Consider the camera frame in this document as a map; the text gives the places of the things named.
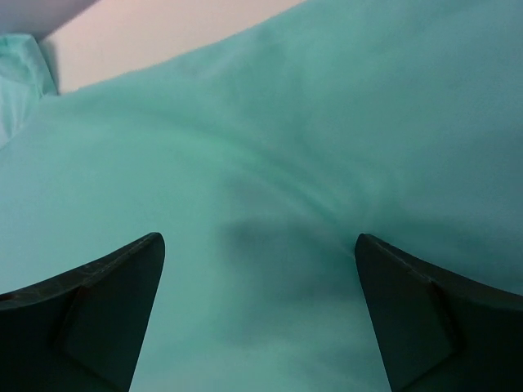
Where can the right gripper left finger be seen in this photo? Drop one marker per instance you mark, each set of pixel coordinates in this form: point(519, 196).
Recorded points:
point(82, 330)

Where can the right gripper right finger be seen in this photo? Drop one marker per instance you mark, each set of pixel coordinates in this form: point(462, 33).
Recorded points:
point(437, 330)

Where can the mint green t shirt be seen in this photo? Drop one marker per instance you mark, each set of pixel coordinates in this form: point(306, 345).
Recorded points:
point(260, 159)

